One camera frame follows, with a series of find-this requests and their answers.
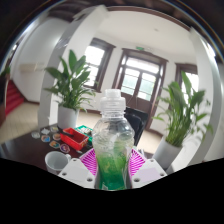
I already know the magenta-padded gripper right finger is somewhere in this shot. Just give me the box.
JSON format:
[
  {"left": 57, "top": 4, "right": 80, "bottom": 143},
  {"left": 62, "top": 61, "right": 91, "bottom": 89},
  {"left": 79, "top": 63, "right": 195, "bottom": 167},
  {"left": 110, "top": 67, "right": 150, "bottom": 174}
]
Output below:
[{"left": 127, "top": 148, "right": 168, "bottom": 190}]

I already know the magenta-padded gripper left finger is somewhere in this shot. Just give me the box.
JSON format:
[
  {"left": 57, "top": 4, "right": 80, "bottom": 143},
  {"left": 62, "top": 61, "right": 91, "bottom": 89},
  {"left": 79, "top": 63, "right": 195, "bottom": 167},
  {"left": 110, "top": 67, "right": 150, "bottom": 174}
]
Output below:
[{"left": 57, "top": 148, "right": 101, "bottom": 190}]

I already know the clear bottle with green drink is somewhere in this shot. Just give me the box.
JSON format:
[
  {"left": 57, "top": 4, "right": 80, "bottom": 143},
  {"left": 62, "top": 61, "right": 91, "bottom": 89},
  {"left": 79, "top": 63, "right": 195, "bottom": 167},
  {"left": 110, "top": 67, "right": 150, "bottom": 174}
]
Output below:
[{"left": 91, "top": 88, "right": 136, "bottom": 191}]

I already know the red box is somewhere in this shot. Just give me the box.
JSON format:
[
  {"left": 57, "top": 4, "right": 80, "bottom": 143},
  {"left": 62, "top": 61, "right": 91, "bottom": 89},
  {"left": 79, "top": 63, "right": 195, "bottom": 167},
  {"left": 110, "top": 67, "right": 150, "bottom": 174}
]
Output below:
[{"left": 59, "top": 127, "right": 90, "bottom": 152}]

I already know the white mug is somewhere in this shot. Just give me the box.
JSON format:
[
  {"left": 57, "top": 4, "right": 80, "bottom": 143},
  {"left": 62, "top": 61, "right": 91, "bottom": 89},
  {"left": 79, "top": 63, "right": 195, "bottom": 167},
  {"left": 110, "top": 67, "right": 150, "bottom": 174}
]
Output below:
[{"left": 44, "top": 150, "right": 73, "bottom": 175}]

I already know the green box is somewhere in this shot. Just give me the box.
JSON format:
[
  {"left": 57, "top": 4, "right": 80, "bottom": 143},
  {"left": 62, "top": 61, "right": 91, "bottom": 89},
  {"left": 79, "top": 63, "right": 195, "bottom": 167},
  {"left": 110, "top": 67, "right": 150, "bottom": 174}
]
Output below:
[{"left": 73, "top": 124, "right": 94, "bottom": 137}]

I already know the black chair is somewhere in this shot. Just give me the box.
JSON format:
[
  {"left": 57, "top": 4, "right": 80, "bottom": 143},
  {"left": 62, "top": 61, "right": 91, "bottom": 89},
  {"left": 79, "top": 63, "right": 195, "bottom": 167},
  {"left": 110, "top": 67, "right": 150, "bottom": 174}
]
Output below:
[{"left": 124, "top": 106, "right": 149, "bottom": 138}]

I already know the green plant in white pot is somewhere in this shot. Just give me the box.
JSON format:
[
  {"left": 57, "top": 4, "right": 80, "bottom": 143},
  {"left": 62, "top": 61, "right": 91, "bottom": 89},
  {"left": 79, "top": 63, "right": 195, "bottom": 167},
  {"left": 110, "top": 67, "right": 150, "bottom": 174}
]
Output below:
[
  {"left": 43, "top": 49, "right": 98, "bottom": 129},
  {"left": 151, "top": 70, "right": 214, "bottom": 172}
]

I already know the brown wooden double door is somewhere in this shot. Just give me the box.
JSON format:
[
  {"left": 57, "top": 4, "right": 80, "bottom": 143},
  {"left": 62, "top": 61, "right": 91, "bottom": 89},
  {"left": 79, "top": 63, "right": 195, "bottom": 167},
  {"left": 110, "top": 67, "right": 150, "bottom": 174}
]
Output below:
[{"left": 112, "top": 48, "right": 169, "bottom": 131}]

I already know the red carpeted staircase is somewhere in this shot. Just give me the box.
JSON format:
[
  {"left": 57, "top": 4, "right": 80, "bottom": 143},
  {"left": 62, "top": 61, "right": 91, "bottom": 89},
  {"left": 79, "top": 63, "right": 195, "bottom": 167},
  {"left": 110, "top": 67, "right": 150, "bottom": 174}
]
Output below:
[{"left": 3, "top": 79, "right": 26, "bottom": 118}]

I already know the brown wooden framed window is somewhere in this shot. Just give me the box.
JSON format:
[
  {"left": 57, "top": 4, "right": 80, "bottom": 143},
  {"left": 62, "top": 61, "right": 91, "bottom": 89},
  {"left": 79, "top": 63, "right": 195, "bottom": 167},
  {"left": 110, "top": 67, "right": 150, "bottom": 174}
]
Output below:
[
  {"left": 83, "top": 37, "right": 117, "bottom": 93},
  {"left": 174, "top": 62, "right": 201, "bottom": 98}
]

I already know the small leafy plant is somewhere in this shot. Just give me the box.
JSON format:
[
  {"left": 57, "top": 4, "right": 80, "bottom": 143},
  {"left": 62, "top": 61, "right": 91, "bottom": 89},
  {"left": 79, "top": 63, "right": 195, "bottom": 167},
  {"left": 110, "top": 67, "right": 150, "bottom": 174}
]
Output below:
[{"left": 0, "top": 65, "right": 12, "bottom": 78}]

